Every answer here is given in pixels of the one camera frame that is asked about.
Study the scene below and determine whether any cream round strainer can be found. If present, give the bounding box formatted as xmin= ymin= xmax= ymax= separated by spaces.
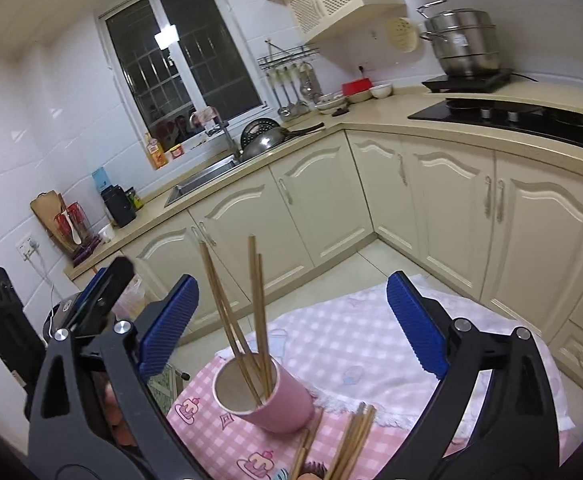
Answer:
xmin=387 ymin=16 xmax=425 ymax=55

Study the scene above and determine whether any orange box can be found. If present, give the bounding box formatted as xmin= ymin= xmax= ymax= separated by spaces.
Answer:
xmin=144 ymin=132 xmax=170 ymax=170

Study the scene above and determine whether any blue box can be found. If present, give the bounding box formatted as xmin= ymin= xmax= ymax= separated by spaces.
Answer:
xmin=90 ymin=166 xmax=114 ymax=194

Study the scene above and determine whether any red utensil holder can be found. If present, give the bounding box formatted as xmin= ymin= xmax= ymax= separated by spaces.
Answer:
xmin=53 ymin=202 xmax=90 ymax=247

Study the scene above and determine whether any steel wok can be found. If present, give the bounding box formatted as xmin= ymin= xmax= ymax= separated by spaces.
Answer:
xmin=240 ymin=117 xmax=326 ymax=162

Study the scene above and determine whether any wall outlet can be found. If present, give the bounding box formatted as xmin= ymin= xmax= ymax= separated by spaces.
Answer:
xmin=16 ymin=234 xmax=40 ymax=261

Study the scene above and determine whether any pink cup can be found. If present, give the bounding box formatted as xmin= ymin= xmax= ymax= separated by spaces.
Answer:
xmin=212 ymin=352 xmax=316 ymax=435

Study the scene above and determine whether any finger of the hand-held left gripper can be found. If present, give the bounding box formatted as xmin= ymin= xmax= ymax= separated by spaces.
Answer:
xmin=66 ymin=257 xmax=135 ymax=339

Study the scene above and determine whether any hanging metal skimmer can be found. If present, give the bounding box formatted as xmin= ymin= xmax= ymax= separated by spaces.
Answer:
xmin=302 ymin=62 xmax=322 ymax=103

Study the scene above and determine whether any white cable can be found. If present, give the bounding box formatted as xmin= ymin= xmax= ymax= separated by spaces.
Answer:
xmin=28 ymin=244 xmax=60 ymax=342

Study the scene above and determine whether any black kettle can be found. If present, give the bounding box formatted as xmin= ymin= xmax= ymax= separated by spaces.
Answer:
xmin=100 ymin=184 xmax=137 ymax=229

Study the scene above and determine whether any black gas hob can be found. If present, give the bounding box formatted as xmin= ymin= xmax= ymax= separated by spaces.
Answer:
xmin=407 ymin=99 xmax=583 ymax=157

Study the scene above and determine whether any pink checked cake-print blanket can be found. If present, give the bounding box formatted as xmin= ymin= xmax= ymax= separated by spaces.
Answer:
xmin=166 ymin=272 xmax=577 ymax=480

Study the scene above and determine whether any metal faucet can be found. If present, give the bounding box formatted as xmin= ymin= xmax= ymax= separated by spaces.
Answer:
xmin=202 ymin=109 xmax=238 ymax=155

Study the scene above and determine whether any stainless steel steamer pot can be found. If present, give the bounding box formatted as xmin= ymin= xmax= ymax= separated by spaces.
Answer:
xmin=417 ymin=2 xmax=502 ymax=79

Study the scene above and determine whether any kitchen window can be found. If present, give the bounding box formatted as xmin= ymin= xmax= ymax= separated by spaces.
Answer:
xmin=98 ymin=0 xmax=264 ymax=147

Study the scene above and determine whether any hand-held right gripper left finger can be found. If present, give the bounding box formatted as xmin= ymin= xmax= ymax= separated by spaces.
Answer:
xmin=26 ymin=274 xmax=207 ymax=480

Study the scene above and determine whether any red container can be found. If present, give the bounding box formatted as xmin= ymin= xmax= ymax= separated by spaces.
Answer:
xmin=342 ymin=77 xmax=373 ymax=99

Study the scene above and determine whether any wooden cutting board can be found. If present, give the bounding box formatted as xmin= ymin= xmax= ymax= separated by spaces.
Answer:
xmin=30 ymin=189 xmax=73 ymax=257

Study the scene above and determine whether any black induction cooker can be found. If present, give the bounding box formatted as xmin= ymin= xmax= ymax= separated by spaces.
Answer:
xmin=421 ymin=68 xmax=515 ymax=94

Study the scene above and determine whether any hanging metal ladle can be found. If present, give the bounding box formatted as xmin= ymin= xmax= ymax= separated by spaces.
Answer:
xmin=281 ymin=66 xmax=302 ymax=113
xmin=268 ymin=67 xmax=292 ymax=117
xmin=294 ymin=62 xmax=312 ymax=111

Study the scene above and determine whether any metal wall utensil rack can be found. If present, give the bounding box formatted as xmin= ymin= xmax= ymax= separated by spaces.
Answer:
xmin=256 ymin=39 xmax=321 ymax=72

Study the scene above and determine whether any wooden chopstick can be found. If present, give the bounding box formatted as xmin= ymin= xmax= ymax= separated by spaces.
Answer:
xmin=329 ymin=403 xmax=368 ymax=480
xmin=257 ymin=254 xmax=275 ymax=398
xmin=339 ymin=405 xmax=377 ymax=480
xmin=248 ymin=234 xmax=268 ymax=398
xmin=334 ymin=404 xmax=372 ymax=480
xmin=205 ymin=260 xmax=254 ymax=361
xmin=290 ymin=406 xmax=325 ymax=480
xmin=324 ymin=402 xmax=363 ymax=480
xmin=198 ymin=241 xmax=263 ymax=406

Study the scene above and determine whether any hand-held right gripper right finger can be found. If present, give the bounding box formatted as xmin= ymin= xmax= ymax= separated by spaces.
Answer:
xmin=377 ymin=270 xmax=560 ymax=480

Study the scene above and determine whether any steel sink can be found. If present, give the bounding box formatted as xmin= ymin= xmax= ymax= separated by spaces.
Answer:
xmin=164 ymin=154 xmax=243 ymax=208

